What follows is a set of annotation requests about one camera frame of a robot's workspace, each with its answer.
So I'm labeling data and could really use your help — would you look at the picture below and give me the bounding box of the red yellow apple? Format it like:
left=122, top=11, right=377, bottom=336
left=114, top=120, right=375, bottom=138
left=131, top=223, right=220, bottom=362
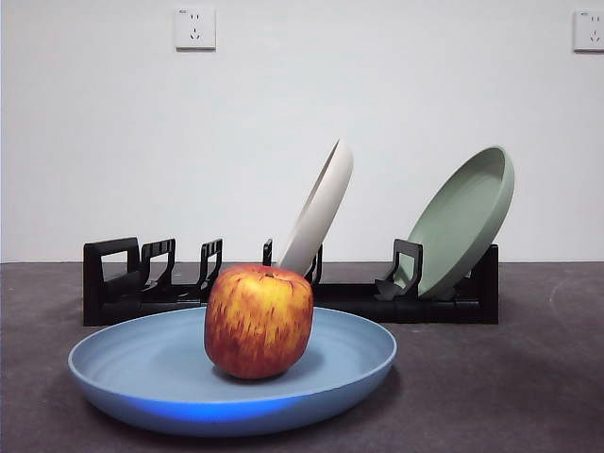
left=203, top=263, right=315, bottom=380

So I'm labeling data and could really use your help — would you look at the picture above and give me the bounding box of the blue plate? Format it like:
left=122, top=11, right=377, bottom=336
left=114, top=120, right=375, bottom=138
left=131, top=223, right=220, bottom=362
left=68, top=305, right=397, bottom=438

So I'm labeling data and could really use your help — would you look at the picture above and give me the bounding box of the cream white plate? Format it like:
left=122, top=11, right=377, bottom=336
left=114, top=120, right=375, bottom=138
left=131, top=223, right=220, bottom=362
left=276, top=138, right=355, bottom=279

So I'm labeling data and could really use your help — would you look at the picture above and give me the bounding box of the black plate rack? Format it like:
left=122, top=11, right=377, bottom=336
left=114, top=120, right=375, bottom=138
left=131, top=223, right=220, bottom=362
left=82, top=237, right=500, bottom=327

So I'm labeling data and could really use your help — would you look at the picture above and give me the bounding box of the green plate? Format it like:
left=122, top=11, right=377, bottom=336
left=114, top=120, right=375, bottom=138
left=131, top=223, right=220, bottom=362
left=405, top=144, right=516, bottom=300

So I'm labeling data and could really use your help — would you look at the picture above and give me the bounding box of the white wall socket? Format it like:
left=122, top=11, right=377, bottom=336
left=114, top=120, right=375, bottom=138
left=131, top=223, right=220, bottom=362
left=572, top=8, right=604, bottom=53
left=174, top=5, right=218, bottom=52

